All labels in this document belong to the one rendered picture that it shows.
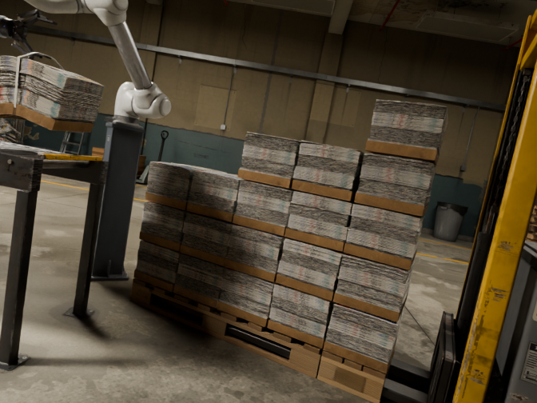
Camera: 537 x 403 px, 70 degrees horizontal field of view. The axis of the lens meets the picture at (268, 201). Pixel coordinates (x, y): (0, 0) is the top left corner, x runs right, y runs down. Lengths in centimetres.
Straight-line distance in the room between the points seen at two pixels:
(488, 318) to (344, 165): 80
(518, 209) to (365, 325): 77
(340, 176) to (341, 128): 704
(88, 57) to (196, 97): 265
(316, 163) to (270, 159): 24
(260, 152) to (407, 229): 77
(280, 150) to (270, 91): 702
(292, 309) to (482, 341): 80
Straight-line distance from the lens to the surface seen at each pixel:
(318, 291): 183
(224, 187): 200
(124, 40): 238
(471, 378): 165
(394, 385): 197
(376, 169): 172
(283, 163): 185
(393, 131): 174
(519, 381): 169
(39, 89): 181
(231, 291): 202
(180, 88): 924
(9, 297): 178
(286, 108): 878
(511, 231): 153
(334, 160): 177
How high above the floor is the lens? 95
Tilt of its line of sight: 6 degrees down
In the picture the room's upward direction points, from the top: 10 degrees clockwise
